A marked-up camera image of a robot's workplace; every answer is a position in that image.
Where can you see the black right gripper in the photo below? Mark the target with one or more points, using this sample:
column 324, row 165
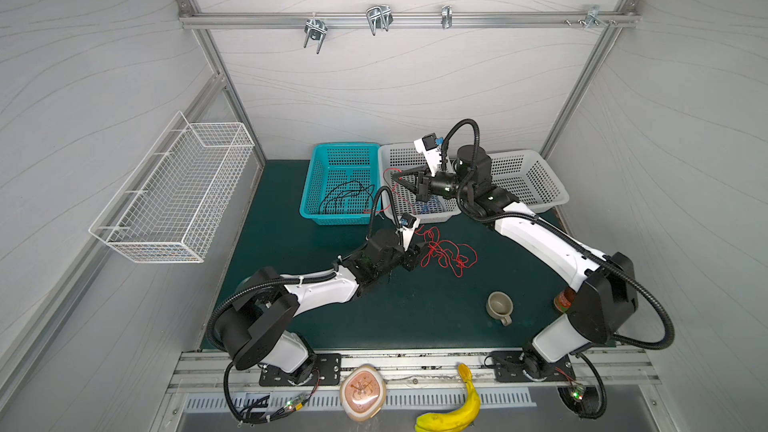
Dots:
column 423, row 185

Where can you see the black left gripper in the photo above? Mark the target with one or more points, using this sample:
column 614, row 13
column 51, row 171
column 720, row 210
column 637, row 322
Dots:
column 411, row 257

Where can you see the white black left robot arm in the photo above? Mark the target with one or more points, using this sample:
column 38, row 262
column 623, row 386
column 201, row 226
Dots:
column 251, row 325

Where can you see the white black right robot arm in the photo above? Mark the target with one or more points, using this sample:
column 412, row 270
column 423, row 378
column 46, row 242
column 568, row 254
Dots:
column 605, row 295

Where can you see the white perforated basket middle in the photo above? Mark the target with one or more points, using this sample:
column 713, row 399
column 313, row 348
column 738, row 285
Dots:
column 394, row 158

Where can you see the white perforated basket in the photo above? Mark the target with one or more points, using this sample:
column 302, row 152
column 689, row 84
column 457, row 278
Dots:
column 528, row 176
column 394, row 158

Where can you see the white perforated basket right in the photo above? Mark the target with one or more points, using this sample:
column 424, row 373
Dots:
column 528, row 176

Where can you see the teal perforated basket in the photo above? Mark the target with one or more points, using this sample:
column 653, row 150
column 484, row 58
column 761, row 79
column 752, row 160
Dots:
column 340, row 184

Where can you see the olive ceramic cup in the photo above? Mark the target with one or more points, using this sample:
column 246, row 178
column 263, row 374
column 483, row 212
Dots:
column 499, row 306

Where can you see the round wooden toy face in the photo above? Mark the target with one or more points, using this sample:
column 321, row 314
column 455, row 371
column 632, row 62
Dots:
column 363, row 393

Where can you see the yellow red capped bottle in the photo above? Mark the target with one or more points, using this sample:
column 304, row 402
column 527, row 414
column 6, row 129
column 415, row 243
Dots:
column 564, row 300

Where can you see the metal clamp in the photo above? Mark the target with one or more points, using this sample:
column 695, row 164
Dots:
column 446, row 17
column 315, row 31
column 379, row 17
column 592, row 19

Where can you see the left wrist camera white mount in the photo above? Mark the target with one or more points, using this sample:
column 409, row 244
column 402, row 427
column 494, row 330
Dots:
column 408, row 224

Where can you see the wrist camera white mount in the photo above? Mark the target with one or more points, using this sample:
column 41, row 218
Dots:
column 408, row 224
column 430, row 147

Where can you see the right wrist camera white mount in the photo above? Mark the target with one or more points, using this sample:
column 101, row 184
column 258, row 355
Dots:
column 430, row 147

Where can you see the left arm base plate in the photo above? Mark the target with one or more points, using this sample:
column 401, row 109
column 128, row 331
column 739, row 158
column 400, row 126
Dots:
column 319, row 369

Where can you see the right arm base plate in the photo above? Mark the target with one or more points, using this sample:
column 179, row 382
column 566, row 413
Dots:
column 522, row 366

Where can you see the white wire wall basket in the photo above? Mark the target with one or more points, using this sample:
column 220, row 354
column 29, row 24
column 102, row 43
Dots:
column 169, row 208

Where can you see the aluminium overhead rail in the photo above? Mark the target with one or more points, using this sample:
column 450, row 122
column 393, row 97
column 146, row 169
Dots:
column 401, row 20

